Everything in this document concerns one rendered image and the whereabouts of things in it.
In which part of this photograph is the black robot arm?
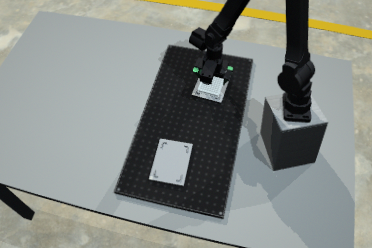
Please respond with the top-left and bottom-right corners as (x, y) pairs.
(189, 0), (315, 123)

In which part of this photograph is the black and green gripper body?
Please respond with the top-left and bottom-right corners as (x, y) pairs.
(195, 55), (232, 80)

